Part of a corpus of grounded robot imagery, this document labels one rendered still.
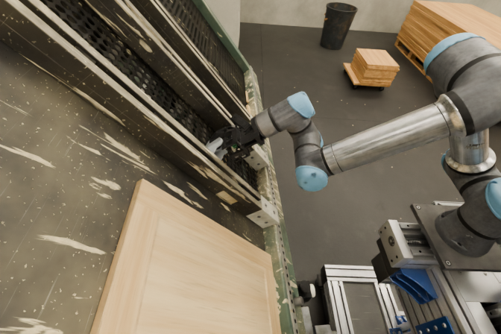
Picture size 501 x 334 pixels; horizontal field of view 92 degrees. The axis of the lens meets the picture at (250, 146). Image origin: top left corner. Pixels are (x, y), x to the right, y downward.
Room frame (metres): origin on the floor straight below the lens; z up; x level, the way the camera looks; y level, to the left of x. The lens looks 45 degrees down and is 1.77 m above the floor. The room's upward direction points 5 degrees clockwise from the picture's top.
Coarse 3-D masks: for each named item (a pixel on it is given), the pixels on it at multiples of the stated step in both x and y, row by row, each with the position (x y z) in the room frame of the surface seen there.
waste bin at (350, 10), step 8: (328, 8) 4.54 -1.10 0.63; (336, 8) 4.86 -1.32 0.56; (344, 8) 4.84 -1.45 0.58; (352, 8) 4.74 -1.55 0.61; (328, 16) 4.52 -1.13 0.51; (336, 16) 4.41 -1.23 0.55; (344, 16) 4.39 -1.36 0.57; (352, 16) 4.44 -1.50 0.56; (328, 24) 4.49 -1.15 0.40; (336, 24) 4.41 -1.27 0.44; (344, 24) 4.40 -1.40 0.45; (328, 32) 4.47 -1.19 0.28; (336, 32) 4.41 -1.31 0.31; (344, 32) 4.44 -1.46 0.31; (328, 40) 4.46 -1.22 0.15; (336, 40) 4.42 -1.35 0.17; (328, 48) 4.45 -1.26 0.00; (336, 48) 4.44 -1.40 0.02
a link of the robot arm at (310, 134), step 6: (312, 126) 0.53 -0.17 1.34; (300, 132) 0.51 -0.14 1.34; (306, 132) 0.51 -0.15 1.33; (312, 132) 0.52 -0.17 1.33; (318, 132) 0.55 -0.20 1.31; (294, 138) 0.52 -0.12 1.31; (300, 138) 0.50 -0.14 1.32; (306, 138) 0.49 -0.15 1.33; (312, 138) 0.49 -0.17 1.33; (318, 138) 0.51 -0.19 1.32; (294, 144) 0.50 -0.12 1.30; (300, 144) 0.48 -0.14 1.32; (318, 144) 0.48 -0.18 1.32; (294, 150) 0.48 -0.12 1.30
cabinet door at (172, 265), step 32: (160, 192) 0.29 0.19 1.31; (128, 224) 0.20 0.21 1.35; (160, 224) 0.23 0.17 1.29; (192, 224) 0.27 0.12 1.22; (128, 256) 0.15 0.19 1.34; (160, 256) 0.17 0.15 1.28; (192, 256) 0.20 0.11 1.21; (224, 256) 0.24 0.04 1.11; (256, 256) 0.30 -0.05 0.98; (128, 288) 0.10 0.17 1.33; (160, 288) 0.12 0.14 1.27; (192, 288) 0.14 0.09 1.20; (224, 288) 0.17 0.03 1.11; (256, 288) 0.21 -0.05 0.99; (96, 320) 0.06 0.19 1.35; (128, 320) 0.06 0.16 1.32; (160, 320) 0.08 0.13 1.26; (192, 320) 0.09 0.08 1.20; (224, 320) 0.11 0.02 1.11; (256, 320) 0.13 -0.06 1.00
